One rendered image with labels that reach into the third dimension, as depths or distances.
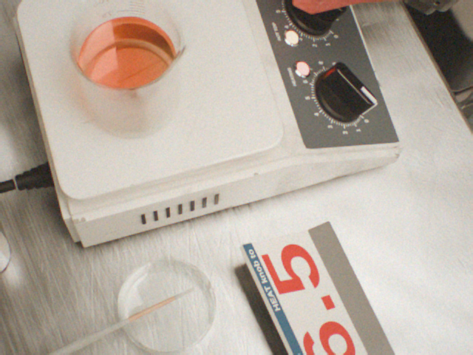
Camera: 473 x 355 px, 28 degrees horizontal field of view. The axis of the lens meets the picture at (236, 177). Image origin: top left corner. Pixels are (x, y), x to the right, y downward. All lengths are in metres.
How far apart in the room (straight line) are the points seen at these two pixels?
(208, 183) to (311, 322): 0.10
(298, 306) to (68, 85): 0.17
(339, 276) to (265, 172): 0.09
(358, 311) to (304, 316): 0.04
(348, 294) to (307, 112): 0.11
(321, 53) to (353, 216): 0.10
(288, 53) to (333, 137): 0.05
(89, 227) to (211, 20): 0.13
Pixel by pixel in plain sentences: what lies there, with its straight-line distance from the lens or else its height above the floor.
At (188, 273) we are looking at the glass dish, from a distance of 0.56.
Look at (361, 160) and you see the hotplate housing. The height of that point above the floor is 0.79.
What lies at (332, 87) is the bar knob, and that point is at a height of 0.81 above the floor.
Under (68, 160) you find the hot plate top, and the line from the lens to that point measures 0.50.
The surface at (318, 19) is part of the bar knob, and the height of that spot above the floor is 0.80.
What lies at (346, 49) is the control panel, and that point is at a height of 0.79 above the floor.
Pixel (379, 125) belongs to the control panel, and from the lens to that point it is 0.56.
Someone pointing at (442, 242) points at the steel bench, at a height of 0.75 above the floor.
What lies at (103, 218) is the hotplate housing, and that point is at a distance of 0.51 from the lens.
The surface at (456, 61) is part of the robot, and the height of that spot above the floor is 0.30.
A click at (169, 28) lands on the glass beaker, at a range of 0.46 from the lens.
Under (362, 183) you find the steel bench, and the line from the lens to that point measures 0.59.
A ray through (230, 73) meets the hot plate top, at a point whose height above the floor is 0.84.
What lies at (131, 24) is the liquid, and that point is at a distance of 0.47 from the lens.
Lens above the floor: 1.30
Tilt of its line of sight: 72 degrees down
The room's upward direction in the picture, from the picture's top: 9 degrees clockwise
